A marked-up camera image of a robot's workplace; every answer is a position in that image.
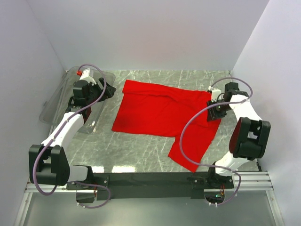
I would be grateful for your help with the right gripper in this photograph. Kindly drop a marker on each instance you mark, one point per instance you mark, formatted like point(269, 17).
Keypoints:
point(212, 115)

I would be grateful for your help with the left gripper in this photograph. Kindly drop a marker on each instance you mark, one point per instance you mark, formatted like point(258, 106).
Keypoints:
point(109, 92)

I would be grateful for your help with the red t shirt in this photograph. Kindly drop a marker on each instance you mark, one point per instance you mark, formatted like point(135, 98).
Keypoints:
point(159, 110)

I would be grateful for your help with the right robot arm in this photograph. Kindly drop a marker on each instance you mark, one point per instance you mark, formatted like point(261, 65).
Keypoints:
point(249, 138)

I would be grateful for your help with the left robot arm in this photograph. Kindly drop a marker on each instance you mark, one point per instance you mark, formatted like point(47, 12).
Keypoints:
point(47, 161)

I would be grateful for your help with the clear plastic bin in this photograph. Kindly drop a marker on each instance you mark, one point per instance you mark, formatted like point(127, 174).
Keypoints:
point(56, 103)

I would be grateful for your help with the black base beam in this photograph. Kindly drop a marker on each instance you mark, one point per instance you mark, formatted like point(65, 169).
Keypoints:
point(153, 185)

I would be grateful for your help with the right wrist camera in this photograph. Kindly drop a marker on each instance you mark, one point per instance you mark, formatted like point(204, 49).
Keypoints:
point(214, 93)

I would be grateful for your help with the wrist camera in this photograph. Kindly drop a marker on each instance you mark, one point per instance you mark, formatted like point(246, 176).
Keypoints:
point(214, 93)
point(87, 75)

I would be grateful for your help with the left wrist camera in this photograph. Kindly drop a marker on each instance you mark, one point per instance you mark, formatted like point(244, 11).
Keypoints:
point(87, 75)

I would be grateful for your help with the aluminium rail frame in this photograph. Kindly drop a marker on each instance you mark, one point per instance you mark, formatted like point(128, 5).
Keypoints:
point(243, 181)

